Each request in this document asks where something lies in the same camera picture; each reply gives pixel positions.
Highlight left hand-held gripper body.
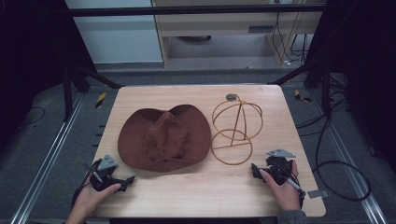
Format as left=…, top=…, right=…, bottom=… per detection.
left=90, top=154, right=127, bottom=192

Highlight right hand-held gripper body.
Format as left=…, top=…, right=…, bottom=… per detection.
left=262, top=147, right=297, bottom=187

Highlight gold wire hat stand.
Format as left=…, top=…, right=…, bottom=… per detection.
left=210, top=92, right=264, bottom=166

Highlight brown cowboy hat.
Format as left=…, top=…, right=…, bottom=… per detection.
left=117, top=104, right=213, bottom=174

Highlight person's left hand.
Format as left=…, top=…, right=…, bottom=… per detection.
left=72, top=175, right=122, bottom=219

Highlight person's right hand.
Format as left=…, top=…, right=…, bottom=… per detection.
left=259, top=160, right=303, bottom=213

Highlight grey tape piece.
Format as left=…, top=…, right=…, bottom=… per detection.
left=307, top=189, right=330, bottom=200

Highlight yellow black striped tape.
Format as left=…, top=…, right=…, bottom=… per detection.
left=94, top=91, right=107, bottom=109
left=294, top=89, right=312, bottom=104

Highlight black metal stand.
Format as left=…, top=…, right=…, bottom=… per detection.
left=269, top=59, right=332, bottom=119
left=62, top=60, right=124, bottom=122

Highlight black curtain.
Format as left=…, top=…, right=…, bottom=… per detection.
left=0, top=0, right=97, bottom=157
left=306, top=0, right=396, bottom=171

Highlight white cabinet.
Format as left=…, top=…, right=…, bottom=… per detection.
left=64, top=0, right=164, bottom=64

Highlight right hand-held gripper cable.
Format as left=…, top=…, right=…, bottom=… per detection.
left=279, top=167, right=307, bottom=208

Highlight hand-held gripper cable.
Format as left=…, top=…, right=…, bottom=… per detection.
left=71, top=159, right=104, bottom=209
left=279, top=167, right=307, bottom=208

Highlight left hand-held gripper cable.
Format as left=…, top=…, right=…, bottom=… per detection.
left=71, top=159, right=104, bottom=209

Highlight silver floor rail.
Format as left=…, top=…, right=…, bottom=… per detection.
left=8, top=92, right=86, bottom=224
left=309, top=89, right=389, bottom=224

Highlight thick black looped cable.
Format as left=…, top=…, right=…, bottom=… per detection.
left=312, top=117, right=372, bottom=203

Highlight thin black floor cable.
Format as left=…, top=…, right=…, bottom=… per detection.
left=17, top=105, right=47, bottom=128

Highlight hanging desk cables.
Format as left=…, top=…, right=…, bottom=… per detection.
left=271, top=11, right=310, bottom=67

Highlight black horizontal frame bar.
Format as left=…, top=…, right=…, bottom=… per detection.
left=66, top=4, right=329, bottom=18

